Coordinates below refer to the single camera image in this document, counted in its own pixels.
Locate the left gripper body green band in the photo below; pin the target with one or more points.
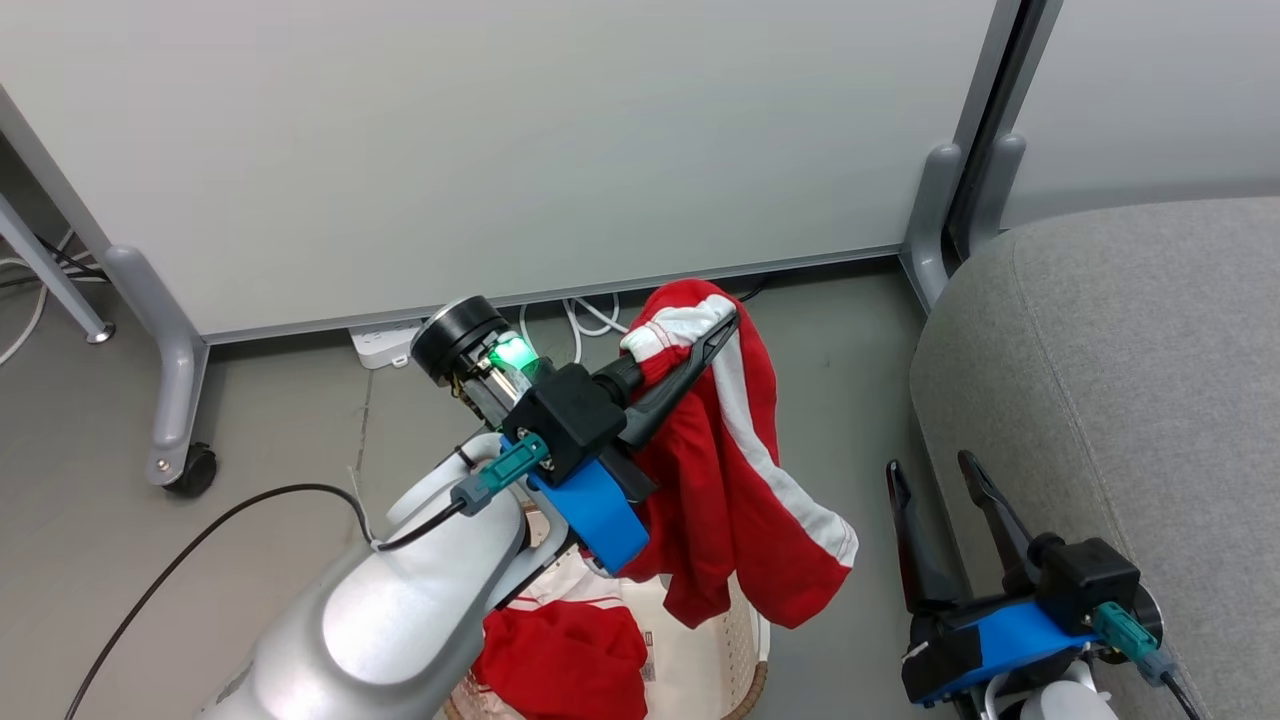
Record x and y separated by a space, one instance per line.
470 345

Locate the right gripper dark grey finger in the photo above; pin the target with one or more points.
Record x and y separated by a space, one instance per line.
1000 530
915 550

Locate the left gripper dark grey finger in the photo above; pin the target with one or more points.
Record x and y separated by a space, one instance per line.
670 385

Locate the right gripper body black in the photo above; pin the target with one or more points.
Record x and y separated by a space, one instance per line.
945 650

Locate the red garment wide white stripe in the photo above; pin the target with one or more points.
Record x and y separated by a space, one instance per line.
720 480

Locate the red garment white hem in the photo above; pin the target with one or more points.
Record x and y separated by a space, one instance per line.
560 660

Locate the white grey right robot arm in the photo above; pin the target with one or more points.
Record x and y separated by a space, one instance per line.
1060 705

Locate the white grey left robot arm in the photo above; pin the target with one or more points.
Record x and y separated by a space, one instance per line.
400 620

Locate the white laundry basket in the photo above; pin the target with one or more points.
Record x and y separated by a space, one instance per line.
745 650

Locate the white power strip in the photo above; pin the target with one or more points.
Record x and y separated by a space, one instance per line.
385 345

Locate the white garment with label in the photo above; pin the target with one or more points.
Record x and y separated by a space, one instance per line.
680 660

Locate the black caster wheel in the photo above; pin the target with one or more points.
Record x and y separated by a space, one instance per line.
192 472

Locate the grey metal table leg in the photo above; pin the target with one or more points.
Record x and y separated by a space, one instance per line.
50 265

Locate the right wrist camera blue mount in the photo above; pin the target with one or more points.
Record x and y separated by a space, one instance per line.
1085 585

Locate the wrist camera blue mount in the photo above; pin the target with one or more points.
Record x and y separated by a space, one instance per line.
570 415
1085 585

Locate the left wrist camera blue mount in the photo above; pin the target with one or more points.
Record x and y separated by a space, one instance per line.
570 415

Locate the white partition panel grey frame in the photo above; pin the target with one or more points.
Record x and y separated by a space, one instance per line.
500 150
1150 100

